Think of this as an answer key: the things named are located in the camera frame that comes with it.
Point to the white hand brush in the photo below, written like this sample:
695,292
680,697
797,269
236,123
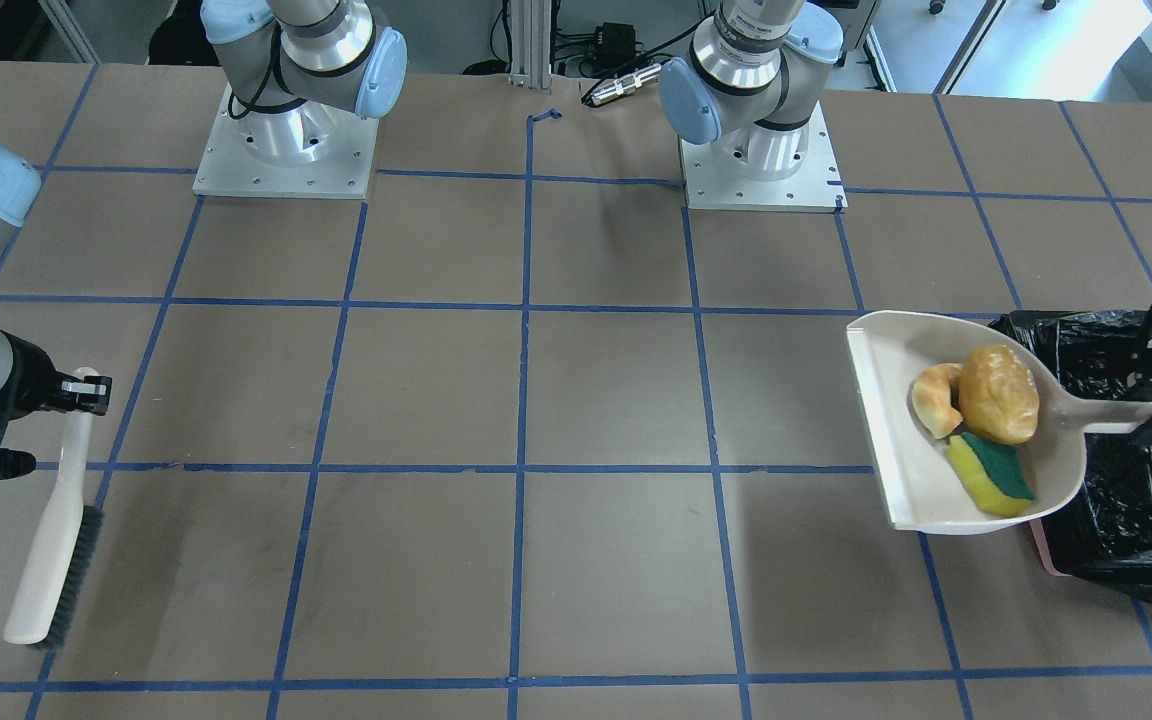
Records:
61,552

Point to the pink trash bin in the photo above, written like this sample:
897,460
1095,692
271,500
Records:
1043,549

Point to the aluminium frame post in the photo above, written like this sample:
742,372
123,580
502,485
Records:
530,39

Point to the black bin liner bag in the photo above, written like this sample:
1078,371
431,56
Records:
1103,536

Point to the metal cylinder connector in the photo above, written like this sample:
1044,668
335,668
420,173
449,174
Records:
613,89

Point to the green yellow sponge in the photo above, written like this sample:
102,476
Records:
991,473

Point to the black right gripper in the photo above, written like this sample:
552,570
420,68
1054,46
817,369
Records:
31,376

